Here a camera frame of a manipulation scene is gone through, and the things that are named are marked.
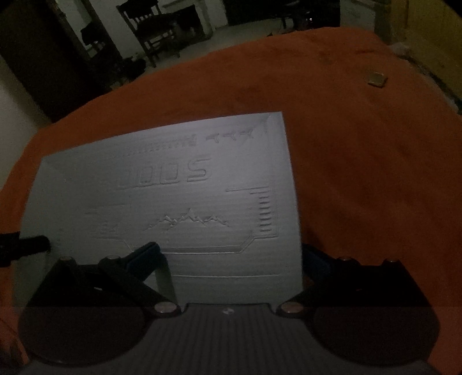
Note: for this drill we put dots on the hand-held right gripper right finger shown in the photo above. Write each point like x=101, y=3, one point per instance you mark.
x=317, y=263

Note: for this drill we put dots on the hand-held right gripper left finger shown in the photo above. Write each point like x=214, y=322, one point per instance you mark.
x=142, y=258

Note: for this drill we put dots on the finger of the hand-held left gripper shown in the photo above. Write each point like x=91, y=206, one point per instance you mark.
x=25, y=247

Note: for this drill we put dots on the white embossed box lid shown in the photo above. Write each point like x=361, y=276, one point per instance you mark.
x=180, y=202

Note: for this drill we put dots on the orange cloth desktop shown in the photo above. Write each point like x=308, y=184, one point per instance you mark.
x=361, y=162

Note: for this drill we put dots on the dark wooden door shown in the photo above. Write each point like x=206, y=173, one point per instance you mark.
x=39, y=54

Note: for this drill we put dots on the small square packet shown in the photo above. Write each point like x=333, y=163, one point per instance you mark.
x=377, y=78

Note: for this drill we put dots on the dark wooden chair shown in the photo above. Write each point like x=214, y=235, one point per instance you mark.
x=151, y=29

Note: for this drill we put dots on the yellow cabinet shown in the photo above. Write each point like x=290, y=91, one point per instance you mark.
x=433, y=32

